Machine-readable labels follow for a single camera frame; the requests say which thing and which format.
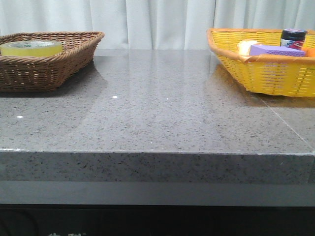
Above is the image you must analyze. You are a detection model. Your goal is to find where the yellow plastic woven basket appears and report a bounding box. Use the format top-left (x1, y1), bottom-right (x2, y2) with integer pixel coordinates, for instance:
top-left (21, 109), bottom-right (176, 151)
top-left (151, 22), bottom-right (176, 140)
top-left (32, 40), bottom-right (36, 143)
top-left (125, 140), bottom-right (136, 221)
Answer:
top-left (207, 28), bottom-right (315, 97)

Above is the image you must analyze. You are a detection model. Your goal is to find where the yellow-green tape roll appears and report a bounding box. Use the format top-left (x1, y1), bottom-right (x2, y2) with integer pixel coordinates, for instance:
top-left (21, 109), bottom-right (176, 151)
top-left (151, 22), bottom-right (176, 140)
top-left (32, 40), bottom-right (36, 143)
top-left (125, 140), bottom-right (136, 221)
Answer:
top-left (0, 40), bottom-right (63, 57)

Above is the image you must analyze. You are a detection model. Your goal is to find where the white curtain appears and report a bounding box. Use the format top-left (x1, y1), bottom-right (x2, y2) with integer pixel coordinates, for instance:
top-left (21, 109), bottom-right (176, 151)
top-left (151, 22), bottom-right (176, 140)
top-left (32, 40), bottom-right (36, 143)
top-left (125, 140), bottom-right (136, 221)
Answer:
top-left (0, 0), bottom-right (315, 50)

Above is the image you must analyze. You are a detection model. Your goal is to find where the round bread roll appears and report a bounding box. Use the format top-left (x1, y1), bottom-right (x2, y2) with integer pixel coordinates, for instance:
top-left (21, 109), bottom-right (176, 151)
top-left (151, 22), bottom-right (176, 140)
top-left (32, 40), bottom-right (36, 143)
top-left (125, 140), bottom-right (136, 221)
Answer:
top-left (236, 39), bottom-right (259, 56)

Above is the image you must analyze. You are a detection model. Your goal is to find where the purple sponge block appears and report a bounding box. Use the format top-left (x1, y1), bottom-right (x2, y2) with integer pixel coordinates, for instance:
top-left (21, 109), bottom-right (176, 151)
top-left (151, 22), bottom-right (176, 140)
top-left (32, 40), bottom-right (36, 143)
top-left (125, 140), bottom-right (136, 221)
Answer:
top-left (250, 44), bottom-right (305, 57)

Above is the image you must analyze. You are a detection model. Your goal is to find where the brown wicker basket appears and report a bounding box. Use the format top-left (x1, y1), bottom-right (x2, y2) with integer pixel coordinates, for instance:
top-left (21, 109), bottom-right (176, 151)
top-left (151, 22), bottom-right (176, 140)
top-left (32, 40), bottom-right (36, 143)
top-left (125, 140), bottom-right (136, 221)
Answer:
top-left (0, 31), bottom-right (105, 92)

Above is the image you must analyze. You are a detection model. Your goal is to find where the black lidded jar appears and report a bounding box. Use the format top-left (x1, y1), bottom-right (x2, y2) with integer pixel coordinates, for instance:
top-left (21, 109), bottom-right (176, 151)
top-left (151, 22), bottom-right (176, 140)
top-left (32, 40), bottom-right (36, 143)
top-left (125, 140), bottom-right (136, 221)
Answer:
top-left (280, 29), bottom-right (308, 50)

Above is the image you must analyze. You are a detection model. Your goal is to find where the orange object in basket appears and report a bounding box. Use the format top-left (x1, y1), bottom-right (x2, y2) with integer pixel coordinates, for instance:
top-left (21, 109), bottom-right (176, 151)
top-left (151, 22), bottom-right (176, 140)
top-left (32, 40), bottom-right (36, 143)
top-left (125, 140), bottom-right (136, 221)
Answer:
top-left (302, 47), bottom-right (315, 57)

